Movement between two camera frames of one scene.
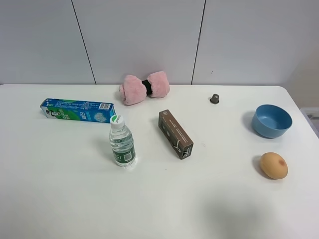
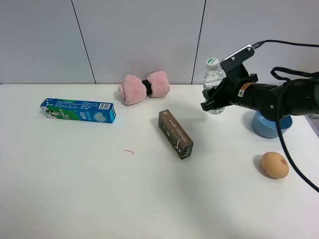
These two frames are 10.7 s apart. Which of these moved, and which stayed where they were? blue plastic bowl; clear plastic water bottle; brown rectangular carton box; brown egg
Moved: clear plastic water bottle
Stayed: brown rectangular carton box; brown egg; blue plastic bowl
